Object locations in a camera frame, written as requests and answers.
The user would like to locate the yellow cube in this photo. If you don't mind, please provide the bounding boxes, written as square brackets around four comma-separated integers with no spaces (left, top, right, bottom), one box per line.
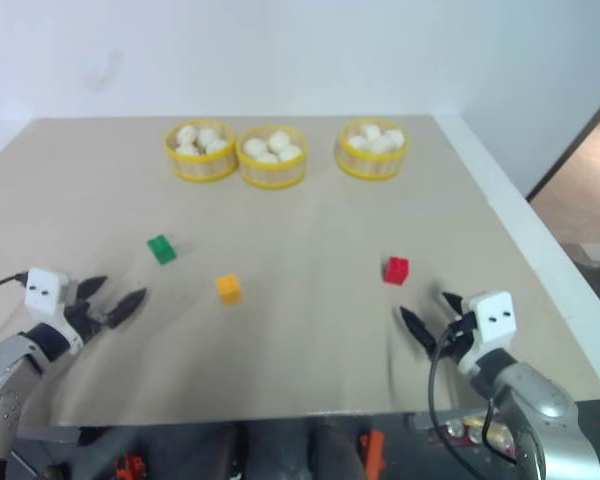
[215,273,244,306]

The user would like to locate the green cube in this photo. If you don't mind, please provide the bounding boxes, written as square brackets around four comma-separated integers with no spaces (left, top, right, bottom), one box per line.
[146,233,178,266]

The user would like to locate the orange plastic part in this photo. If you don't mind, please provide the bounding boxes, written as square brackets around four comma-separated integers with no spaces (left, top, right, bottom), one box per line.
[358,429,387,477]
[113,452,147,480]

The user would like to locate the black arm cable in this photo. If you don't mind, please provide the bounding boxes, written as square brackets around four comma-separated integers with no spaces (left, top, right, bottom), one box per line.
[426,319,520,467]
[0,272,29,297]

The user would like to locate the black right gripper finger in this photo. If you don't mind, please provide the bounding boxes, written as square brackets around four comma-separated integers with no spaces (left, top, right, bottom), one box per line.
[398,305,438,352]
[440,291,464,317]

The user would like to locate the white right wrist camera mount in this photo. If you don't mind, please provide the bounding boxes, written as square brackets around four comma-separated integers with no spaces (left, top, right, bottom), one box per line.
[456,291,516,375]

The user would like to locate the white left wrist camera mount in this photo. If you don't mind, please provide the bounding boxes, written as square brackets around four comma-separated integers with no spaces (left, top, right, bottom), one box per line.
[23,268,85,355]

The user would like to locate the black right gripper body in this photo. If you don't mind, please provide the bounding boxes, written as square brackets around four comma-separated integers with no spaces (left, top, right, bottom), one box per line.
[429,298,477,369]

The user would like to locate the red cube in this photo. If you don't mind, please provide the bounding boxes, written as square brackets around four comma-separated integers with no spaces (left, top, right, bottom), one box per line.
[382,256,411,287]

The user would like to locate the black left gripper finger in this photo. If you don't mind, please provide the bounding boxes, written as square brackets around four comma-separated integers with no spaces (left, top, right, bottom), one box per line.
[106,286,148,329]
[77,275,109,303]

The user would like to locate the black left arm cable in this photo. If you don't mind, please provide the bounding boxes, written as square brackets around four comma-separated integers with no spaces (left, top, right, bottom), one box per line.
[0,272,29,297]

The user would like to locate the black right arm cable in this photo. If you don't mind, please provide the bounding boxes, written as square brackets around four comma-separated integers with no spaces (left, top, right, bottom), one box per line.
[426,319,520,467]

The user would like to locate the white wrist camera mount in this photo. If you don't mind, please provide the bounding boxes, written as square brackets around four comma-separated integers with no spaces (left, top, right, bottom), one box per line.
[23,268,85,355]
[456,291,516,375]

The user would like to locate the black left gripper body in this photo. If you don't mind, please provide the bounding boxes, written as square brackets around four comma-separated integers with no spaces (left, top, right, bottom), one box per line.
[63,282,111,346]

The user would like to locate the yellow-rimmed bamboo steamer basket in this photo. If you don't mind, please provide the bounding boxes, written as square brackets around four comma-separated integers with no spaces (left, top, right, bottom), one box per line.
[161,118,239,184]
[334,117,413,182]
[235,124,310,190]

